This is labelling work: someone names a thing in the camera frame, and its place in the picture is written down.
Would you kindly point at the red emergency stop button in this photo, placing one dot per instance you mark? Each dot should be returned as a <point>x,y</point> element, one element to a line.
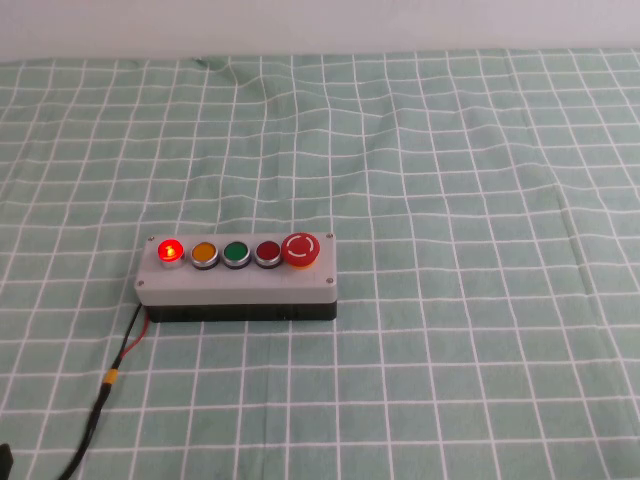
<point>300,247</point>

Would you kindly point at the dark red push button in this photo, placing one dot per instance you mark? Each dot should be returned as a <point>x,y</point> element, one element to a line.
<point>268,251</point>

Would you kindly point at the green push button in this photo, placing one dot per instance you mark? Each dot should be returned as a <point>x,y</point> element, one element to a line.
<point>236,252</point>

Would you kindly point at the grey and black button box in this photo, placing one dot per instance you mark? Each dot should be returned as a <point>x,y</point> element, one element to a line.
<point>240,292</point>

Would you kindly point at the yellow push button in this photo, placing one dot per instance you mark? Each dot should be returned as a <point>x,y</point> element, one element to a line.
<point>204,253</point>

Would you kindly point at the green white checked tablecloth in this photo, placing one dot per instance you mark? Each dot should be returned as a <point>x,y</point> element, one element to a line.
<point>450,300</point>

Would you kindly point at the red indicator lamp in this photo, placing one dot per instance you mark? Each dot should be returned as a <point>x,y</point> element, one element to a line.
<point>170,252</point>

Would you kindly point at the small black object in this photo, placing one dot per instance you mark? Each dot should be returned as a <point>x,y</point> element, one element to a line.
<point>5,462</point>

